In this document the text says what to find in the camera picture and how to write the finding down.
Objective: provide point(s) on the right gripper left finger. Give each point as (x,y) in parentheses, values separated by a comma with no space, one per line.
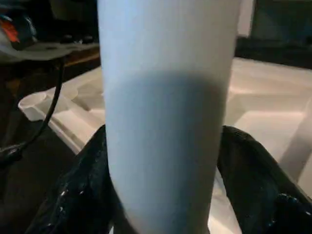
(80,195)

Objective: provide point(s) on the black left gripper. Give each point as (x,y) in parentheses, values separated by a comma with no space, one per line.
(17,31)

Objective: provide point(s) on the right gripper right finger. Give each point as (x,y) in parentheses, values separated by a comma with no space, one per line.
(263,190)

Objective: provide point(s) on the white plastic table top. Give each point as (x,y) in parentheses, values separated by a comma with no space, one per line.
(263,97)

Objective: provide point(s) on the white plastic table leg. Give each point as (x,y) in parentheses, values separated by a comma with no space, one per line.
(165,109)

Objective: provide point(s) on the black plastic mat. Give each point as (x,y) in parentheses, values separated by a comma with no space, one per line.
(36,182)

